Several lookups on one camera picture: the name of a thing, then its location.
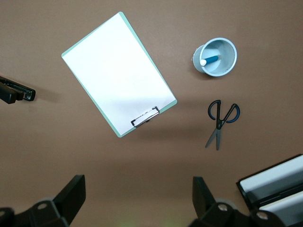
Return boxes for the blue marker white cap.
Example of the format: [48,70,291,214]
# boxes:
[199,55,220,67]

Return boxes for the white paper sheet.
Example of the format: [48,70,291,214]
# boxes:
[62,12,176,136]

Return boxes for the teal clipboard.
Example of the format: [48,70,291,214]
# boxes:
[61,11,178,139]

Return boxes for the black blue-handled scissors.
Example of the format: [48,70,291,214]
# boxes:
[205,99,241,151]

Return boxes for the black stacked document tray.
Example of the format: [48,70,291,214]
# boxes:
[236,154,303,227]

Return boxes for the light blue mesh cup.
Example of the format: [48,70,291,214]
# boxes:
[190,37,238,78]

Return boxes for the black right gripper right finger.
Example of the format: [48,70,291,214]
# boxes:
[188,176,287,227]

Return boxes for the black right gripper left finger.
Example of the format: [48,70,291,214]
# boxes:
[0,174,86,227]

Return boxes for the black stapler red end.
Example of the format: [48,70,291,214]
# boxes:
[0,75,37,105]

